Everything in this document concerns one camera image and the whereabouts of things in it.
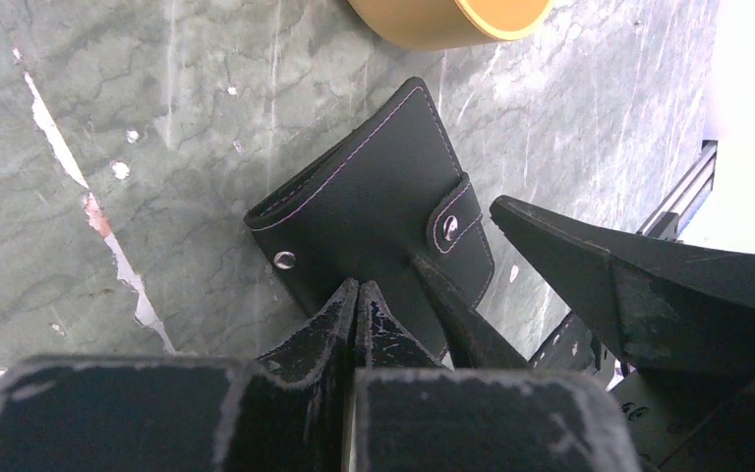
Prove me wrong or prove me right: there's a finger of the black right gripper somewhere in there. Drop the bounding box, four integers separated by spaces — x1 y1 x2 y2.
411 256 528 370
490 196 755 376

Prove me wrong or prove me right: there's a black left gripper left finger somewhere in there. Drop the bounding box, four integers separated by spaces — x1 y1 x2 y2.
247 279 360 471

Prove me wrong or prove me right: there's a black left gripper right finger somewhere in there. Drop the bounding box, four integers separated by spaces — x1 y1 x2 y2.
351 279 447 472

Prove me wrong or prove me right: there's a black leather card holder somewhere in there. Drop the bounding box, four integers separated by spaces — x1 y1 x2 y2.
245 77 495 356

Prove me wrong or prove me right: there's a yellow oval tray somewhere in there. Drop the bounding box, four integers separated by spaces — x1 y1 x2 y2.
349 0 553 51

